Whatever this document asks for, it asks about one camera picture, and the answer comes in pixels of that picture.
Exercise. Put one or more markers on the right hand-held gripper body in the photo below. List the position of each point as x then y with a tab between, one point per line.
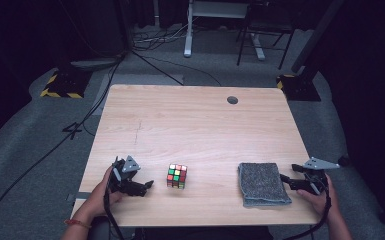
315	183

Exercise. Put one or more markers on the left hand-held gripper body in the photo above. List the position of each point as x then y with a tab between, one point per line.
121	181

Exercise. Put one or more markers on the grey cloth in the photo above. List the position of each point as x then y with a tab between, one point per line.
263	184

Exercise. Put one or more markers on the multicoloured puzzle cube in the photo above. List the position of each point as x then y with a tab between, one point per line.
177	176

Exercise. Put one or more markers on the person's right hand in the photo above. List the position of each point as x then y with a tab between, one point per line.
323	205

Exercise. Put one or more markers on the person's left hand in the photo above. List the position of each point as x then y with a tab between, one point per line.
98	201

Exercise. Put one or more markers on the grey tape piece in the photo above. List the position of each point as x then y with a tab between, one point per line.
80	196

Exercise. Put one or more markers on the person's dark-clad knee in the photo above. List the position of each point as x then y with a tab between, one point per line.
100	230

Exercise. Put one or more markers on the person's dark clothing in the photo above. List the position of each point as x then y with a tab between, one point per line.
203	234

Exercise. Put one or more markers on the black yellow striped stand base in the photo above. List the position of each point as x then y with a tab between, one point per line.
300	88
65	83

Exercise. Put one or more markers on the grey round table grommet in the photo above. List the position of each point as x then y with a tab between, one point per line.
232	100

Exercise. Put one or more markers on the grey flat stand base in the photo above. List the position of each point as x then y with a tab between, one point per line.
95	63

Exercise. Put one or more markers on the dark slanted stand post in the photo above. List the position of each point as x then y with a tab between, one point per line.
316	35

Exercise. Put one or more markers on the black metal chair frame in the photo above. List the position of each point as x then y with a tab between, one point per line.
268	28

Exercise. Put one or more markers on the white desk frame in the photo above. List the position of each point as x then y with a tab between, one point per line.
188	36

